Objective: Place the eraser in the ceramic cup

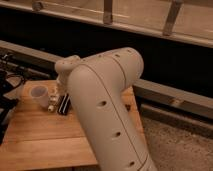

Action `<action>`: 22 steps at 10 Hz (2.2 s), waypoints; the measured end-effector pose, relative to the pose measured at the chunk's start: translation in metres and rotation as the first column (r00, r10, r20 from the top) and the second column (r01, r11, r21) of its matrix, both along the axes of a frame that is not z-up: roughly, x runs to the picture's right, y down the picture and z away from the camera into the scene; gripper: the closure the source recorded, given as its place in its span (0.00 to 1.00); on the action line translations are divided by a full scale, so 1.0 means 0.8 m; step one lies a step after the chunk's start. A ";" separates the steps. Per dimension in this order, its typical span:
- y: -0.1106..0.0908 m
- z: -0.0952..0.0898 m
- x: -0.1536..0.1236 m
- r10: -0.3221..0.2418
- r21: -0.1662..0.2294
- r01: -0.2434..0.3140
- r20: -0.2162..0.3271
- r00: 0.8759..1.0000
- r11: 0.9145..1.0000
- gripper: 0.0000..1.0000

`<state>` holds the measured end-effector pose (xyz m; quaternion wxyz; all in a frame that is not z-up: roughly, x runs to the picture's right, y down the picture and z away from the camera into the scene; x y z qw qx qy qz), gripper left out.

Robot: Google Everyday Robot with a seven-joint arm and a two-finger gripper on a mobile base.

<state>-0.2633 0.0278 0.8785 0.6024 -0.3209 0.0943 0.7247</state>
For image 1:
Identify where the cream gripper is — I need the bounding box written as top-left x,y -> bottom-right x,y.
56,75 -> 71,115

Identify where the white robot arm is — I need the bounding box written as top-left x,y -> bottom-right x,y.
55,47 -> 157,171

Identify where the small white bottle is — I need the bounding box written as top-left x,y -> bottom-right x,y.
48,88 -> 59,112

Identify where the metal rail frame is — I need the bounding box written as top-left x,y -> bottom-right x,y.
0,40 -> 213,119

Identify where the black cables and stand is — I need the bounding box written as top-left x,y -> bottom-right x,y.
0,53 -> 27,144

